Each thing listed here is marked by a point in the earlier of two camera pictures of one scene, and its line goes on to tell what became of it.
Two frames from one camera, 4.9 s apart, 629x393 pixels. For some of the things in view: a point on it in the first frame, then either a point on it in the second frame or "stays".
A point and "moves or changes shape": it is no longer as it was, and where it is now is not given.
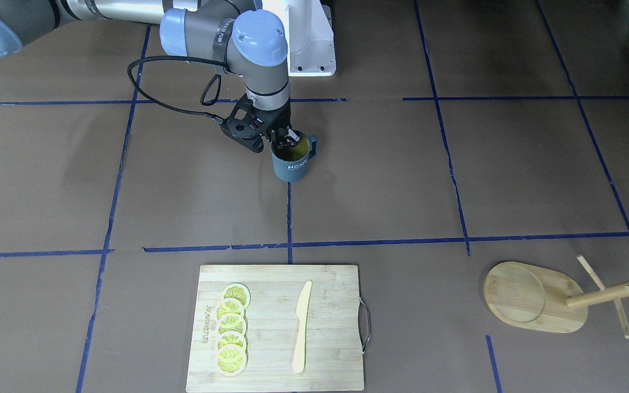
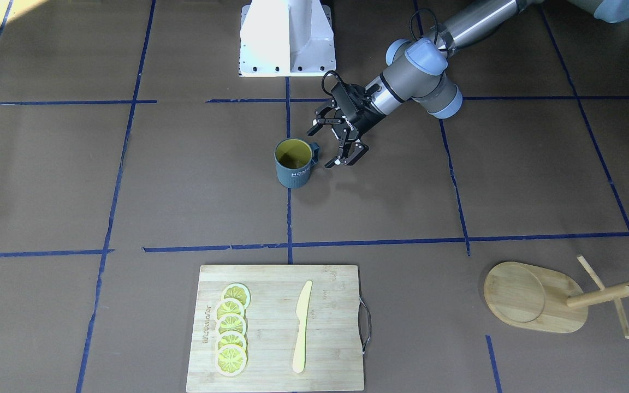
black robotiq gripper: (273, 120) to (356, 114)
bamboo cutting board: (333, 358) stays
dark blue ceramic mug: (290, 163) moves or changes shape
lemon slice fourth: (231, 338) stays
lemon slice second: (229, 306) stays
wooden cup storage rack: (540, 298) stays
